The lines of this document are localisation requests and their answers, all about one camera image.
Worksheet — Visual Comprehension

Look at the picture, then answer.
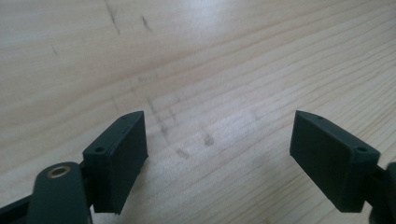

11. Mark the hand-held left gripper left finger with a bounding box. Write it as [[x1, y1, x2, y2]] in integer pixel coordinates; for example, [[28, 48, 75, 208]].
[[82, 110, 149, 216]]

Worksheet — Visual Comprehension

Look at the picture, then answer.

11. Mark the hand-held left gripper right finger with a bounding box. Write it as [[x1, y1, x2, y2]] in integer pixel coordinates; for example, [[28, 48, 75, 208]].
[[289, 109, 381, 214]]

